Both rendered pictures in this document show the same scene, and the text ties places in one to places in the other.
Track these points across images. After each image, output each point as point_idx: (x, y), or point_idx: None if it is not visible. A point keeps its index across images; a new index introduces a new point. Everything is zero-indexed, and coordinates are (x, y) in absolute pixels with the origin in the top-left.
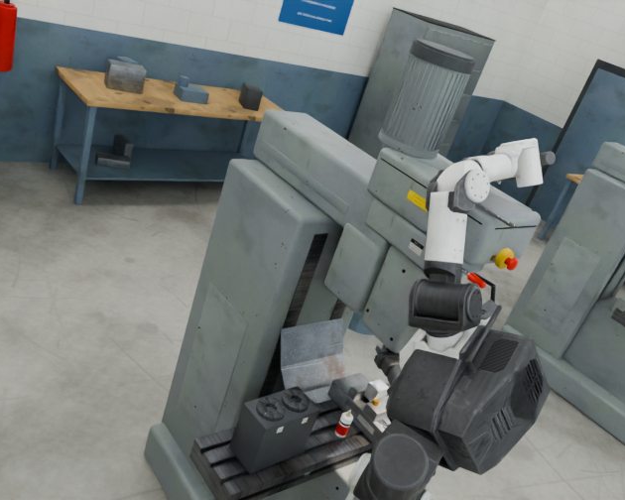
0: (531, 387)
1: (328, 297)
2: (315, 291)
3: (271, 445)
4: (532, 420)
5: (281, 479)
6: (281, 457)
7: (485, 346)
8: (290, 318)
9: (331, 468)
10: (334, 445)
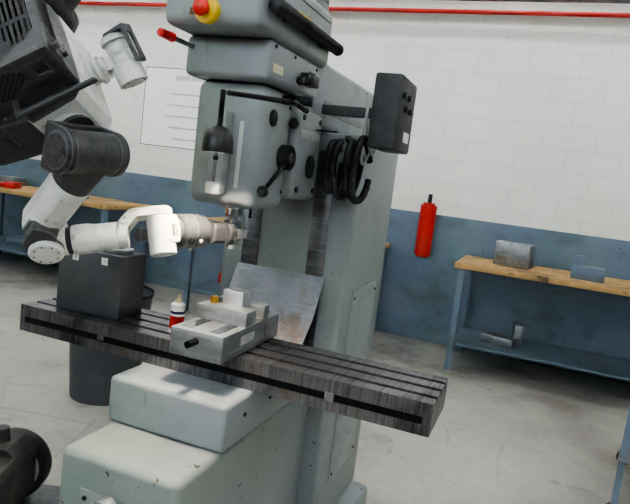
0: (3, 26)
1: (294, 236)
2: (273, 221)
3: (71, 276)
4: None
5: (70, 321)
6: (88, 307)
7: (29, 20)
8: (246, 250)
9: (134, 353)
10: (150, 330)
